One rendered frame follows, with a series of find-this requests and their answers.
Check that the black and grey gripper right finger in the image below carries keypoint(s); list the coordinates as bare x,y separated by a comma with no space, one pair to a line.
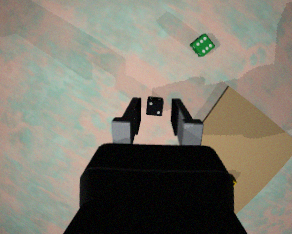
188,130

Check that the tan flat mat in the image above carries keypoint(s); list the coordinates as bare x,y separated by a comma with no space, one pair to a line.
251,146

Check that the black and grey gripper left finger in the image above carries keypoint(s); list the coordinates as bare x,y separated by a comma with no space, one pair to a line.
126,127

